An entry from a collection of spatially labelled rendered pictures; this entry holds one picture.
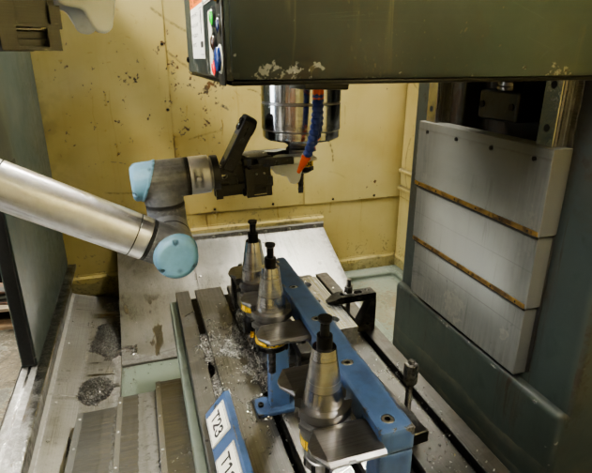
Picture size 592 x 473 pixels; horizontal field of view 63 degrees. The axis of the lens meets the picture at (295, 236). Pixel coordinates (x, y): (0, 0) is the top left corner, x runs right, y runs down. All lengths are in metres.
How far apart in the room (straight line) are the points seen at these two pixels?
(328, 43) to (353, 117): 1.50
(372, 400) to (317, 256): 1.55
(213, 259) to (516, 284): 1.24
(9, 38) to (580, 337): 1.04
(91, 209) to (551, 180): 0.83
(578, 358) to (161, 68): 1.60
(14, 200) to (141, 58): 1.21
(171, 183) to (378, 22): 0.48
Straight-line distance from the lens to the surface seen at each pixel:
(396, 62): 0.72
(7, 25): 0.51
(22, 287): 1.42
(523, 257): 1.14
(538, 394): 1.25
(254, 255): 0.80
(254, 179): 0.98
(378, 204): 2.31
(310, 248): 2.11
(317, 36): 0.67
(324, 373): 0.52
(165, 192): 0.95
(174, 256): 0.84
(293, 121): 0.94
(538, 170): 1.08
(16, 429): 1.32
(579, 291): 1.10
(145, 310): 1.87
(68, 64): 1.97
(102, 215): 0.84
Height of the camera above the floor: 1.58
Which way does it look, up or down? 20 degrees down
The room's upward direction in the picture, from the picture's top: straight up
